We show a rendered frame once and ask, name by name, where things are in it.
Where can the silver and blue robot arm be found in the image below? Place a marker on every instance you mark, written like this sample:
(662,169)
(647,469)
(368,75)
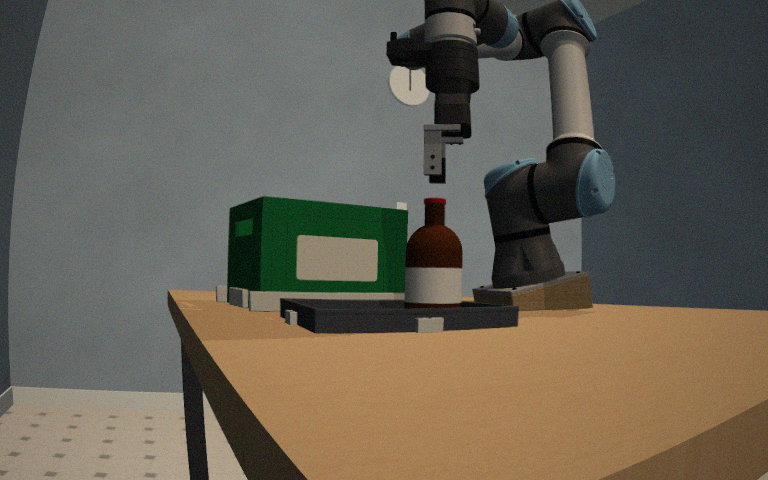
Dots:
(523,196)

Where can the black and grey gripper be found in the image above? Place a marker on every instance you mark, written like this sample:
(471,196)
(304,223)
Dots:
(451,69)

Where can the brown glass bottle with white label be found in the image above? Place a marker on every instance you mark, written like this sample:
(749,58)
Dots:
(433,267)

